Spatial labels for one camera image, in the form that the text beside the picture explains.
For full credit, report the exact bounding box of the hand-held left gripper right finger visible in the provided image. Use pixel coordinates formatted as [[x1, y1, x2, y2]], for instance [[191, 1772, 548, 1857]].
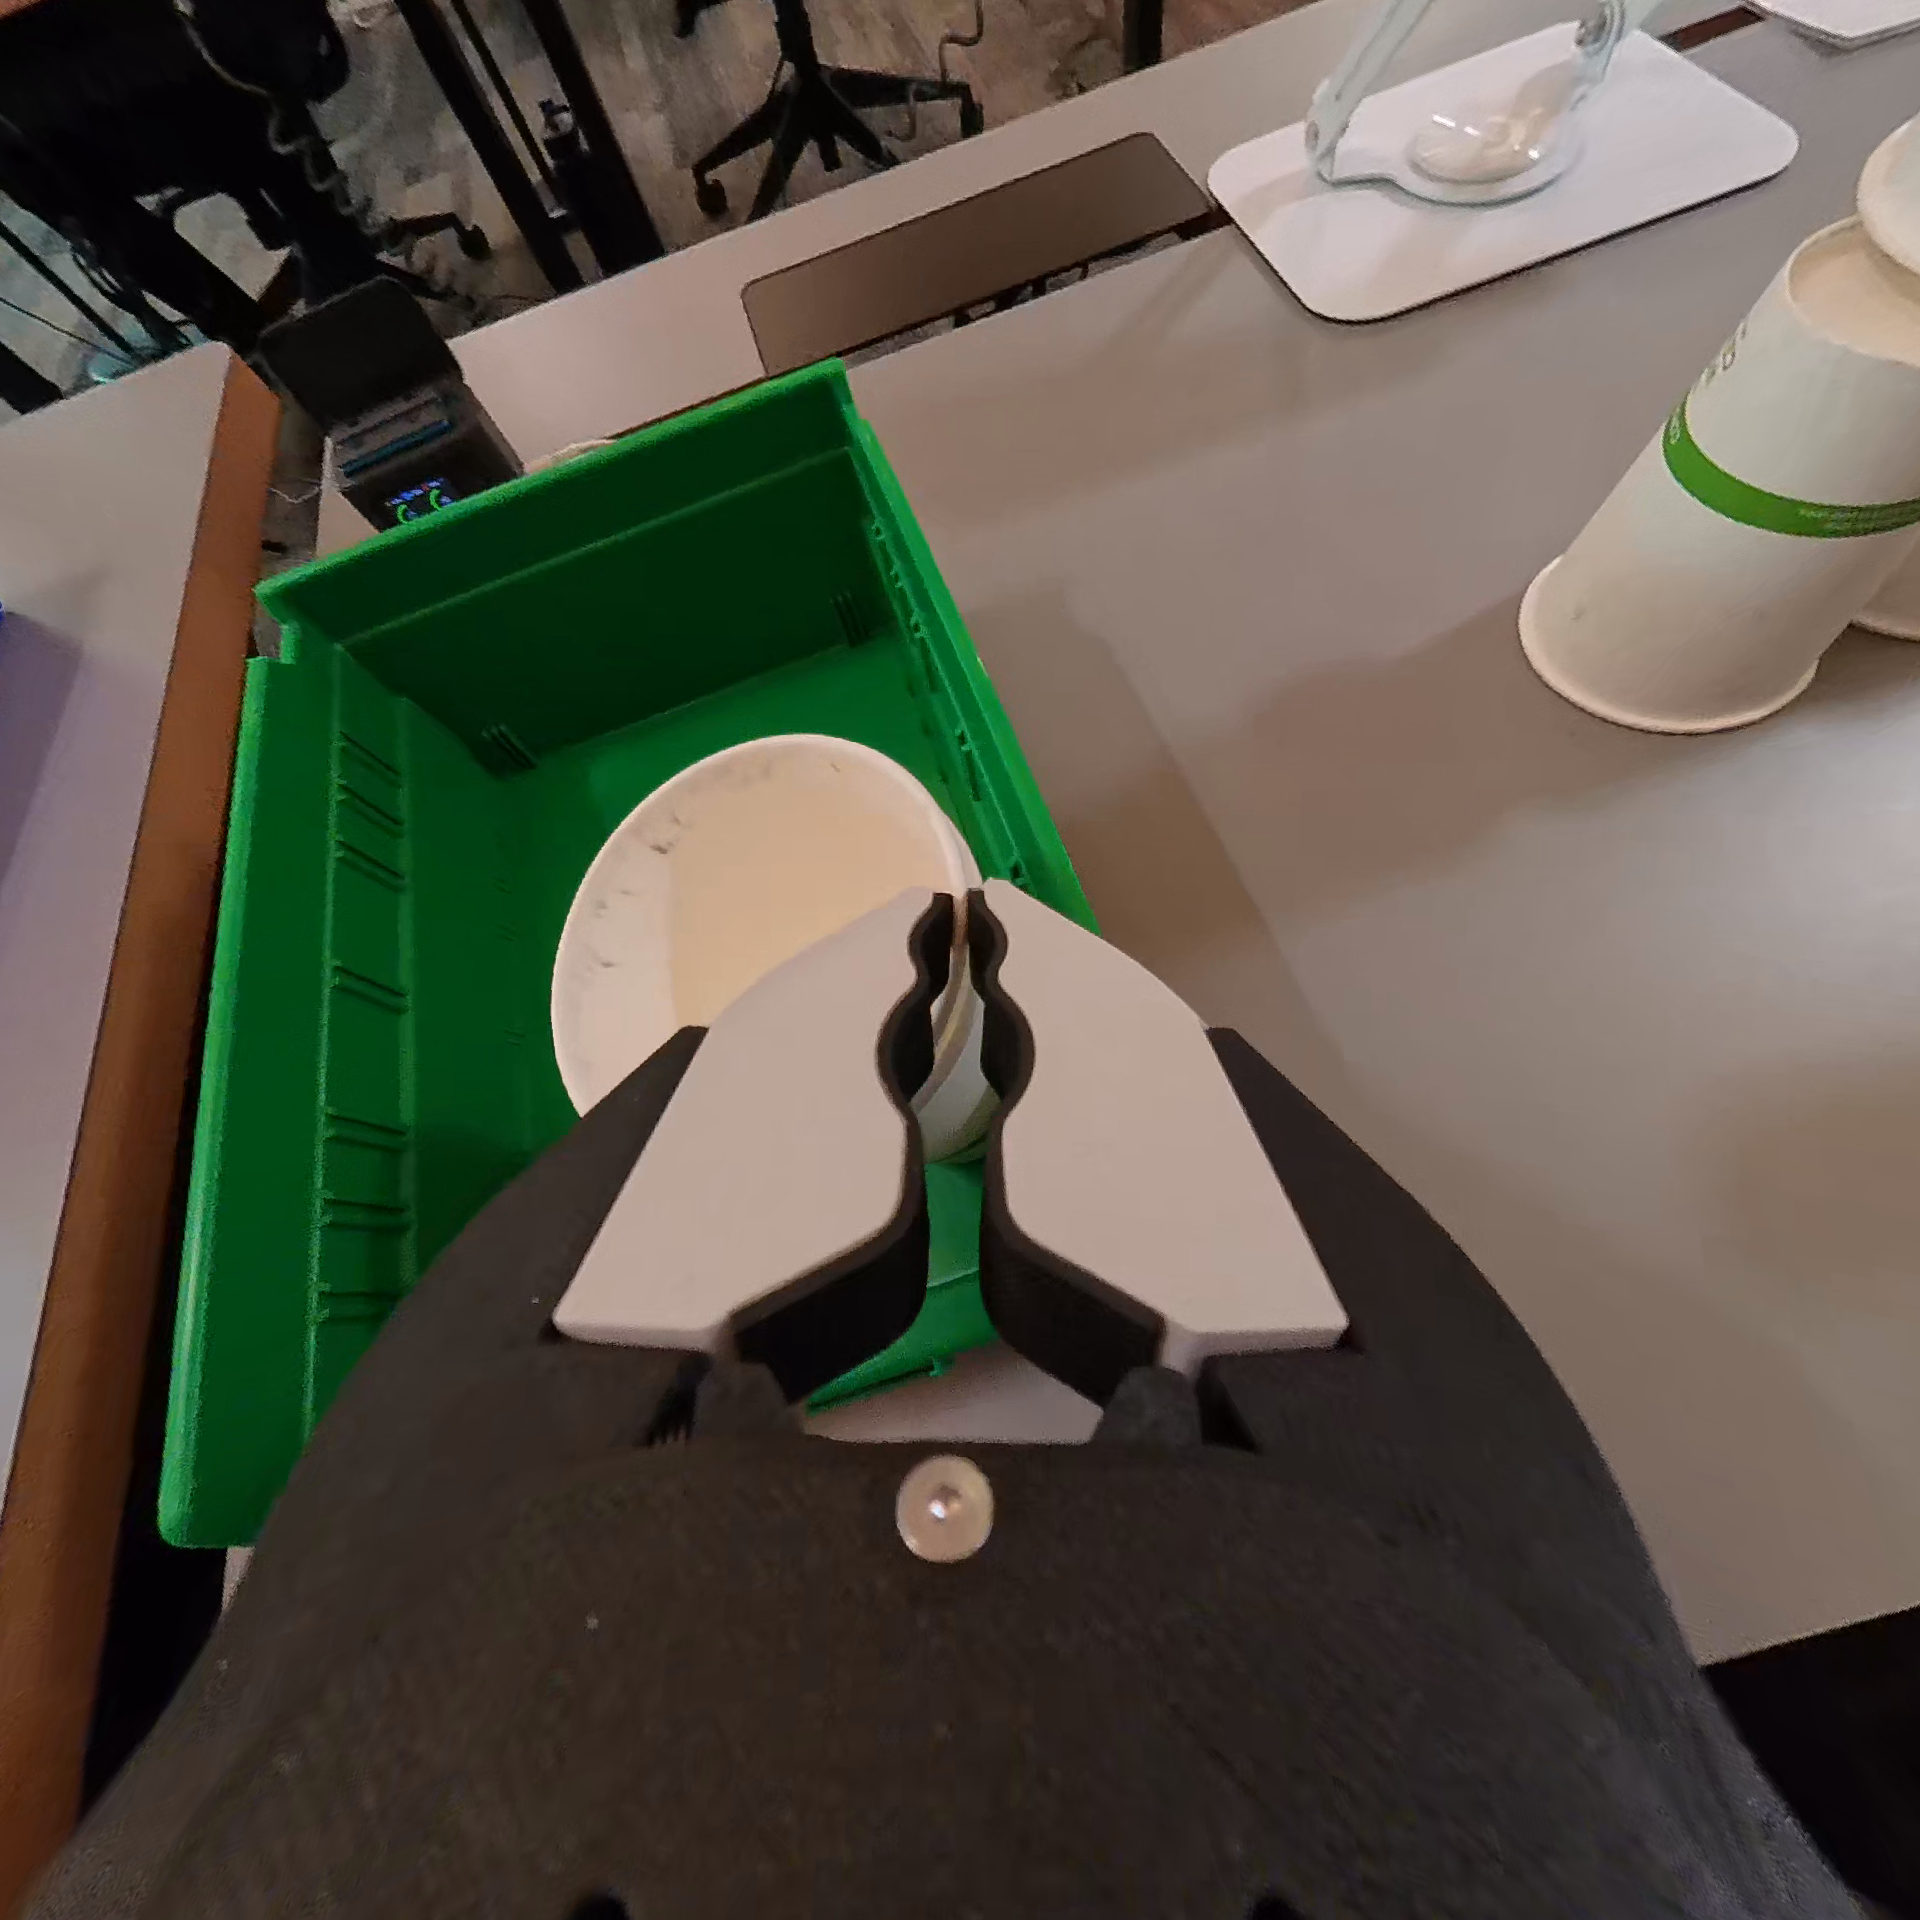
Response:
[[967, 882, 1354, 1409]]

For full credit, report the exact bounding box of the green plastic bin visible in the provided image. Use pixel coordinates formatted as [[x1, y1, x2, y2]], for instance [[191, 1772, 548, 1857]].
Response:
[[158, 358, 1098, 1555]]

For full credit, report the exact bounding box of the wood-edged grey desk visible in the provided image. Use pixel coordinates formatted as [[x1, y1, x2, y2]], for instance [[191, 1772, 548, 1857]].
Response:
[[0, 343, 287, 1863]]

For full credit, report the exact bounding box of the dark cable tray cover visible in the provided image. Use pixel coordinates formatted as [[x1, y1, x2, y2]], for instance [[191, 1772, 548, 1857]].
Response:
[[743, 134, 1215, 377]]

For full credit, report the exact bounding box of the black table frame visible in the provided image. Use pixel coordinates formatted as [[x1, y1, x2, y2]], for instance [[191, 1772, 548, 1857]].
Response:
[[0, 0, 662, 408]]

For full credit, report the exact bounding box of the black power station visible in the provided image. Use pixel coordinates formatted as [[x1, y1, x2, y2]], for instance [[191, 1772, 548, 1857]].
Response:
[[252, 278, 524, 531]]

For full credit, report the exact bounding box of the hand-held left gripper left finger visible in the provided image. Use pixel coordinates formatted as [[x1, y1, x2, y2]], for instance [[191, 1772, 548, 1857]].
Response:
[[550, 888, 962, 1403]]

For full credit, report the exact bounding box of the black office chair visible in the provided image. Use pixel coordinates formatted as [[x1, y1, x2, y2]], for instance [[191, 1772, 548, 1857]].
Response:
[[668, 0, 991, 212]]

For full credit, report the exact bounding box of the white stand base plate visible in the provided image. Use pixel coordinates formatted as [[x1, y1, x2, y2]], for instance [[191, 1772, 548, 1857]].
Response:
[[1207, 0, 1802, 326]]

